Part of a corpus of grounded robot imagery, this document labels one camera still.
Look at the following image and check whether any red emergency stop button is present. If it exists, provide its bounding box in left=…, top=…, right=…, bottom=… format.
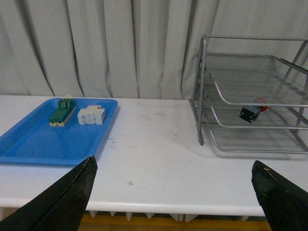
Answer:
left=239, top=105, right=268, bottom=123

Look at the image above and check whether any grey wire mesh rack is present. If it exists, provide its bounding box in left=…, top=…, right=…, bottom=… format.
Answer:
left=189, top=35, right=308, bottom=154

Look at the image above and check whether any white pleated curtain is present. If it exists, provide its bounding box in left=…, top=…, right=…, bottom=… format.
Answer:
left=0, top=0, right=308, bottom=99

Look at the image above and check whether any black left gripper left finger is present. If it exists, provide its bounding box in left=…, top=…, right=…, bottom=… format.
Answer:
left=0, top=156, right=98, bottom=231

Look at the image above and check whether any green terminal block module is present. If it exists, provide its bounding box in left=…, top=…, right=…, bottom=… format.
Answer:
left=49, top=95, right=77, bottom=127

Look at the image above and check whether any white circuit breaker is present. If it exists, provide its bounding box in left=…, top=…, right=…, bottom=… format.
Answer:
left=77, top=105, right=106, bottom=125

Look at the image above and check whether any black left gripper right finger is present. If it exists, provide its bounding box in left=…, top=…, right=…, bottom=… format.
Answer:
left=252, top=160, right=308, bottom=231

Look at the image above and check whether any blue plastic tray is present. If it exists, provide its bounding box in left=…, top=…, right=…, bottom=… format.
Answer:
left=0, top=98, right=118, bottom=165

